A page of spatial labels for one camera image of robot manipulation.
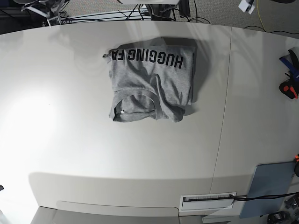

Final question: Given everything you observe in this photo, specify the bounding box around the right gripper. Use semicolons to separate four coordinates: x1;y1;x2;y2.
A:
21;0;68;26

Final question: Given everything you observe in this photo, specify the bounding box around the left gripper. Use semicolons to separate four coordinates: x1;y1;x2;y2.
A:
238;0;255;14

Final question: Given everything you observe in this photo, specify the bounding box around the grey T-shirt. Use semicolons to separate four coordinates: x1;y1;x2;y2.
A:
102;38;197;122

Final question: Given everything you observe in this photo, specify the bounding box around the black red clamp tool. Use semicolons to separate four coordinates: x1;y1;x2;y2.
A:
279;79;299;99

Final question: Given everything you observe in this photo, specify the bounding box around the orange black tool at edge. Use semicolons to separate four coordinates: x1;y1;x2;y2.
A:
294;154;299;177

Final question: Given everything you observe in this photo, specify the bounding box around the blue-grey flat board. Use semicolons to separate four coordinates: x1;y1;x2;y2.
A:
239;161;295;218

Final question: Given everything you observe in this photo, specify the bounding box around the yellow floor cable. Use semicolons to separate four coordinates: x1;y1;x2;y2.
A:
256;0;299;35

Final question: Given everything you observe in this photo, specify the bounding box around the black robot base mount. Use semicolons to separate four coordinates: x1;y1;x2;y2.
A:
138;4;178;21

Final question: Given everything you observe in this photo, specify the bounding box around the black cable on table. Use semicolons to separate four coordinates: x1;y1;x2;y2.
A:
184;192;299;202

